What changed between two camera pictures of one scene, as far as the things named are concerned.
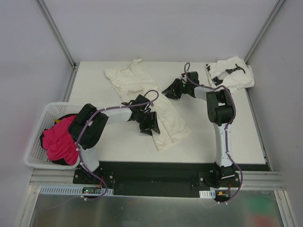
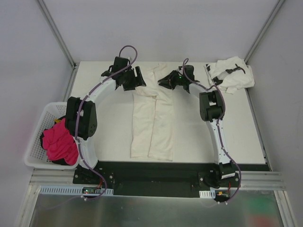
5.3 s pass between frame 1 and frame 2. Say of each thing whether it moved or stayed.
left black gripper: moved
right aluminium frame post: stayed
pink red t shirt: stayed
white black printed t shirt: stayed
